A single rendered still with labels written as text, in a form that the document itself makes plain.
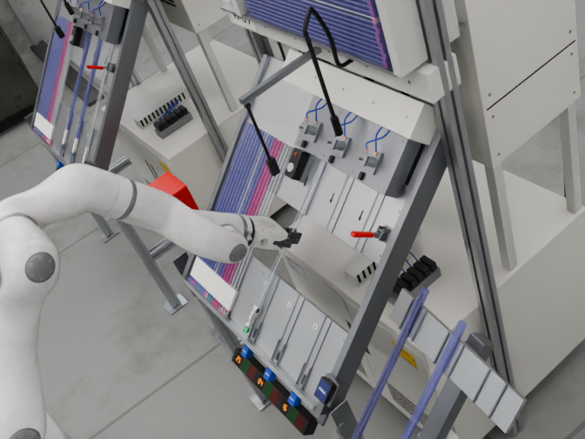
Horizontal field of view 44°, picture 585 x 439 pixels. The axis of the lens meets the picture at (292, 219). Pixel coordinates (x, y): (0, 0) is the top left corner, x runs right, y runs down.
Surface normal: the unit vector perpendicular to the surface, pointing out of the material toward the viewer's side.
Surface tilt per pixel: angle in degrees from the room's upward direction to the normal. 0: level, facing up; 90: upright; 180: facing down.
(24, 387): 80
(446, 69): 90
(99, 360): 0
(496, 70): 90
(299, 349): 42
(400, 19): 90
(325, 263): 0
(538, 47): 90
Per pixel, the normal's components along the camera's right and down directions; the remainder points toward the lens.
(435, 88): 0.57, 0.40
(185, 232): -0.11, 0.15
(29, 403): 0.72, -0.11
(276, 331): -0.74, -0.13
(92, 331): -0.30, -0.71
